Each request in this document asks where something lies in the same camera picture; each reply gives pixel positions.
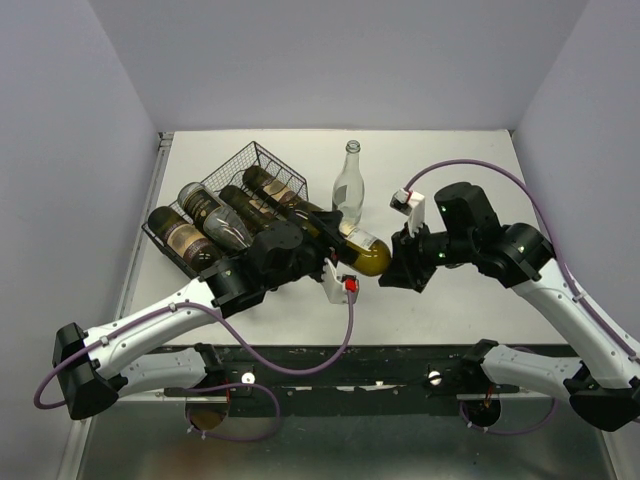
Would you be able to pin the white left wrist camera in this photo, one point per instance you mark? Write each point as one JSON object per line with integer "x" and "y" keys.
{"x": 339, "y": 289}

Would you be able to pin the green bottle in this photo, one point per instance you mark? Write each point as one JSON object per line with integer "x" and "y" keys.
{"x": 275, "y": 193}
{"x": 183, "y": 238}
{"x": 362, "y": 251}
{"x": 254, "y": 217}

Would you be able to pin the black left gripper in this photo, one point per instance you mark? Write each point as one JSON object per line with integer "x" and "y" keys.
{"x": 329, "y": 245}

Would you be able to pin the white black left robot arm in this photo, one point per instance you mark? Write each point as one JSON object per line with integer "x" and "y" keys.
{"x": 95, "y": 367}

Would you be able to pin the short clear glass bottle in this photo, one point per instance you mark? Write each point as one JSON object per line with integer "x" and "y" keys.
{"x": 213, "y": 217}

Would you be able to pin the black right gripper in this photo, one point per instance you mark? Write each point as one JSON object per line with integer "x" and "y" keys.
{"x": 406, "y": 260}

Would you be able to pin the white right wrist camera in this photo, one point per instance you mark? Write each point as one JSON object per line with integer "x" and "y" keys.
{"x": 412, "y": 205}

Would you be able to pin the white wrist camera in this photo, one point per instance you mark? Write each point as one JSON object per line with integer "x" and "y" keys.
{"x": 412, "y": 205}
{"x": 339, "y": 289}

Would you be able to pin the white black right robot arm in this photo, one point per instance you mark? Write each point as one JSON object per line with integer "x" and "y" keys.
{"x": 600, "y": 382}

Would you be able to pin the tall clear glass bottle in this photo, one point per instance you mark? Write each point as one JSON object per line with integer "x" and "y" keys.
{"x": 349, "y": 189}

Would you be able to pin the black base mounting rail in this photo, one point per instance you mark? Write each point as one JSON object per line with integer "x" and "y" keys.
{"x": 364, "y": 381}

